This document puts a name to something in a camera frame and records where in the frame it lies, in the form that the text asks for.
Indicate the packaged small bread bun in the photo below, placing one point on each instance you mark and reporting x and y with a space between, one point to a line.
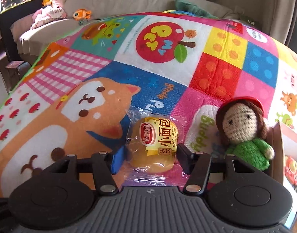
151 145

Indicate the beige sofa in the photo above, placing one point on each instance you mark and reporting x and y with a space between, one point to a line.
274 17

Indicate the green knitted cloth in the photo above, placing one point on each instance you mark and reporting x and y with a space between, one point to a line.
191 8

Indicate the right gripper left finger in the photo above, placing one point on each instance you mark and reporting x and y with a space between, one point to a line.
104 166

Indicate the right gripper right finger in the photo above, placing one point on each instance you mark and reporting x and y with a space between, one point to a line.
197 166

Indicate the pink cardboard box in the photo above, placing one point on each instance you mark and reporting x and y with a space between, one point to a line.
284 166

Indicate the pink clothing pile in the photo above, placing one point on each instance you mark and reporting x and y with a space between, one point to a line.
48 13

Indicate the colourful cartoon play mat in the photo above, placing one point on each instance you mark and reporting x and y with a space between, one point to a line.
72 104

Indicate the orange fish plush toy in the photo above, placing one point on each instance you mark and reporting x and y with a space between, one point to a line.
82 14

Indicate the crochet doll green dress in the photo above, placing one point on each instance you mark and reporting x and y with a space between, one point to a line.
243 132

